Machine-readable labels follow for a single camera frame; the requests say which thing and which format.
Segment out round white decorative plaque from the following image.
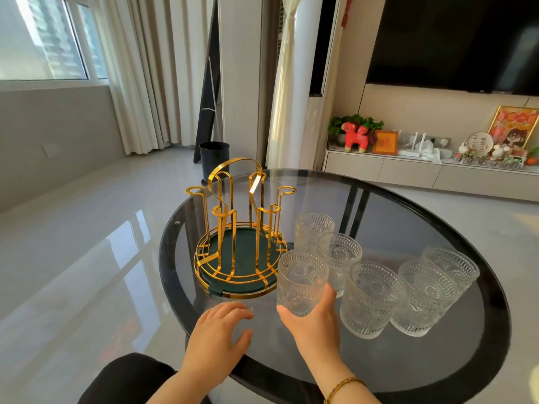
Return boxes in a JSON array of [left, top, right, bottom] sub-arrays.
[[464, 131, 494, 157]]

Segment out white column air conditioner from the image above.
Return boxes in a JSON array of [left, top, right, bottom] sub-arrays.
[[293, 0, 326, 169]]

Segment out person's black trousers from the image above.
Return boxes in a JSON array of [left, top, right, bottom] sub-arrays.
[[78, 353, 212, 404]]

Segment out black flat screen television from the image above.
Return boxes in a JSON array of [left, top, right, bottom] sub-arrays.
[[366, 0, 539, 97]]

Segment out embossed clear glass tumbler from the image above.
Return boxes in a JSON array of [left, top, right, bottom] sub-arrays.
[[389, 260, 457, 337], [421, 246, 481, 300], [340, 261, 407, 340], [317, 232, 363, 298], [294, 213, 335, 251], [277, 250, 329, 317]]

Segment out small orange framed picture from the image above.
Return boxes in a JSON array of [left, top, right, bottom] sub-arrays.
[[372, 130, 399, 156]]

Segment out dark green round drip tray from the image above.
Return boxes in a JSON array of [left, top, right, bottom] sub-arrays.
[[198, 225, 288, 300]]

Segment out red hanging ornament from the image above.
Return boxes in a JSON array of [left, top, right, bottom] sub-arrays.
[[340, 0, 358, 30]]

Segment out person's right hand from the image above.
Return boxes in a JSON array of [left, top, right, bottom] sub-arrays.
[[277, 284, 342, 367]]

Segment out white sheer tied curtain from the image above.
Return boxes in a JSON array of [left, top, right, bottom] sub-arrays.
[[266, 0, 305, 169]]

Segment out beige pleated curtains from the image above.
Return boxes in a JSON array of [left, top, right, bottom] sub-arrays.
[[89, 0, 216, 155]]

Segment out large gold framed picture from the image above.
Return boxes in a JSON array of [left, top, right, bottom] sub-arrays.
[[488, 106, 539, 150]]

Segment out red plush horse toy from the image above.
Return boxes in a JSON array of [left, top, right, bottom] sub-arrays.
[[341, 121, 371, 153]]

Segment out person's left hand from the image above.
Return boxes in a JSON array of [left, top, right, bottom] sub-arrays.
[[181, 301, 255, 376]]

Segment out green potted plant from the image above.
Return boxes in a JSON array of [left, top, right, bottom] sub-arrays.
[[328, 114, 385, 147]]

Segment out white router with antennas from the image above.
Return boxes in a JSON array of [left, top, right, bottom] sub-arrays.
[[397, 131, 427, 158]]

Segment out gold wire cup rack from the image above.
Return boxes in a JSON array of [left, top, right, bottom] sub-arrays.
[[186, 157, 296, 300]]

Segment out black round waste bin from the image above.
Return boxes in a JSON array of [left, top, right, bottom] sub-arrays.
[[199, 141, 230, 186]]

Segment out black table leg frame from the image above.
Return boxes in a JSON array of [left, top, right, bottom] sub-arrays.
[[339, 186, 372, 241]]

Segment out white framed window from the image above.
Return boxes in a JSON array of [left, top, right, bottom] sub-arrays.
[[0, 0, 109, 91]]

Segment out black leaning folding stand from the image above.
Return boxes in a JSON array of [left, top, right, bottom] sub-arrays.
[[193, 0, 222, 164]]

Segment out row of small figurines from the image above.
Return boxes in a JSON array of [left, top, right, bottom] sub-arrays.
[[454, 146, 529, 170]]

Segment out person's right forearm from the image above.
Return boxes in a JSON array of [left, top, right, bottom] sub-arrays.
[[309, 358, 382, 404]]

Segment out white low media cabinet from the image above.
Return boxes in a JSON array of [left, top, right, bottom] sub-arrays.
[[322, 145, 539, 203]]

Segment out person's left forearm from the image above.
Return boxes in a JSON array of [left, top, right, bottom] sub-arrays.
[[147, 368, 220, 404]]

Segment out braided gold bracelet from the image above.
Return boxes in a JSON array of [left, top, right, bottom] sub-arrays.
[[323, 376, 368, 404]]

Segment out white crumpled plastic bag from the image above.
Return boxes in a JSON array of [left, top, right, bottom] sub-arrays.
[[420, 139, 444, 165]]

